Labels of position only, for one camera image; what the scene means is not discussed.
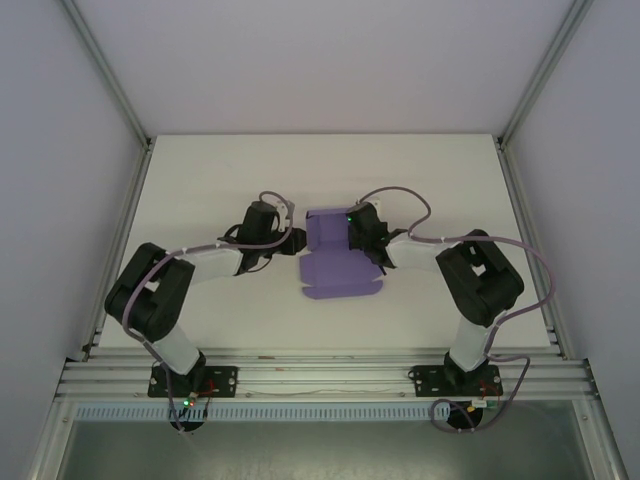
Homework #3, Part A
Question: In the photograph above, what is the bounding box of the aluminium table side rail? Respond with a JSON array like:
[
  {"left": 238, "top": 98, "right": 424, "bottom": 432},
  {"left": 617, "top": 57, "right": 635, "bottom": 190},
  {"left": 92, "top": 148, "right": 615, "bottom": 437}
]
[
  {"left": 79, "top": 139, "right": 154, "bottom": 362},
  {"left": 494, "top": 139, "right": 569, "bottom": 360}
]

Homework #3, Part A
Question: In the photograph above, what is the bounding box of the grey metal panel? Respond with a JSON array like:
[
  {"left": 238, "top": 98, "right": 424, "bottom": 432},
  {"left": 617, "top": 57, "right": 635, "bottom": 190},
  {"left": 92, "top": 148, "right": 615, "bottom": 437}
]
[{"left": 57, "top": 419, "right": 601, "bottom": 480}]

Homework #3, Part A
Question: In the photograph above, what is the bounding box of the aluminium frame post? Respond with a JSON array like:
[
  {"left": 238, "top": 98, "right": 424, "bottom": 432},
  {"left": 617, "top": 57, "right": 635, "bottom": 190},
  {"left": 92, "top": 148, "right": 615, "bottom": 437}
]
[
  {"left": 62, "top": 0, "right": 153, "bottom": 149},
  {"left": 496, "top": 0, "right": 596, "bottom": 149}
]

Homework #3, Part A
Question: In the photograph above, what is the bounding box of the grey slotted cable duct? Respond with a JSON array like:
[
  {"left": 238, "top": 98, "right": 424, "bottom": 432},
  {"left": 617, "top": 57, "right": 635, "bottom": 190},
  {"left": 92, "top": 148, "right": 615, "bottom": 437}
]
[{"left": 73, "top": 403, "right": 571, "bottom": 422}]

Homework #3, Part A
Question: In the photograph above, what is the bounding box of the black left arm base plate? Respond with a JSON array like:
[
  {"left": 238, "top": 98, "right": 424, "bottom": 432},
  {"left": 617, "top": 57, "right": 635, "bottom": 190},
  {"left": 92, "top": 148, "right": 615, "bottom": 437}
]
[{"left": 147, "top": 364, "right": 239, "bottom": 400}]

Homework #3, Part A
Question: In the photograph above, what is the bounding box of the aluminium mounting rail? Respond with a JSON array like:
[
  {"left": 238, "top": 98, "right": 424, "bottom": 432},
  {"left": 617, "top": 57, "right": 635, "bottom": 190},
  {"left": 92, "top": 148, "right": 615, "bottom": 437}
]
[{"left": 54, "top": 348, "right": 599, "bottom": 401}]

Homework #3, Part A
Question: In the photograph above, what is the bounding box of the aluminium frame leg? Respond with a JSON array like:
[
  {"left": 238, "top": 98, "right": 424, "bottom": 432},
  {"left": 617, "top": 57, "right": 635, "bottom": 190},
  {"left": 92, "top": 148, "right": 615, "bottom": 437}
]
[
  {"left": 27, "top": 399, "right": 76, "bottom": 480},
  {"left": 569, "top": 399, "right": 629, "bottom": 480}
]

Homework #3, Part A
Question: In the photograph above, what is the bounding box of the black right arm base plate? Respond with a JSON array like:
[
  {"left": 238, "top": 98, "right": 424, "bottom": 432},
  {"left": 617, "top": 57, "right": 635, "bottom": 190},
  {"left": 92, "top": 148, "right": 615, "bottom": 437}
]
[{"left": 409, "top": 364, "right": 501, "bottom": 400}]

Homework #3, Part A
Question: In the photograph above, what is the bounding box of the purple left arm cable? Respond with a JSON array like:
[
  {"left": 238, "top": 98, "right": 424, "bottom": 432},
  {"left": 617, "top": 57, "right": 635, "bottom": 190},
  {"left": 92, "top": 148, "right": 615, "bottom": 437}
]
[{"left": 122, "top": 189, "right": 294, "bottom": 435}]

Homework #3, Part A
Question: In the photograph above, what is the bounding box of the purple paper box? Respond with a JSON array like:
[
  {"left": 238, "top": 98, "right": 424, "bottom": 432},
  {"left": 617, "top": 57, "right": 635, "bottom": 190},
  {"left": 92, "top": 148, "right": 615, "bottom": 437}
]
[{"left": 298, "top": 207, "right": 384, "bottom": 302}]

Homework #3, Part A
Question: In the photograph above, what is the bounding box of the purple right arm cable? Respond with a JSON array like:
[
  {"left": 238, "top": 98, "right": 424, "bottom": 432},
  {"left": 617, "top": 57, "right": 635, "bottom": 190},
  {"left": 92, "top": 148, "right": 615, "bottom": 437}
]
[{"left": 354, "top": 187, "right": 561, "bottom": 435}]

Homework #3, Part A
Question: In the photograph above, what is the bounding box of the black round cable grommet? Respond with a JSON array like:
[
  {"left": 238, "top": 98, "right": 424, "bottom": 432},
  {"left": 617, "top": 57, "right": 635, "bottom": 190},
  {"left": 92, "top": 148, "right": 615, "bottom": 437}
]
[{"left": 445, "top": 403, "right": 485, "bottom": 434}]

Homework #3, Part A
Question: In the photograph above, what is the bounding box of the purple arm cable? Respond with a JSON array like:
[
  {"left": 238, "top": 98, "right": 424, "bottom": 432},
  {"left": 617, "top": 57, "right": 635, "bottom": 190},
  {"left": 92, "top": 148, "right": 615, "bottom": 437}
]
[
  {"left": 354, "top": 187, "right": 561, "bottom": 435},
  {"left": 122, "top": 189, "right": 294, "bottom": 435}
]

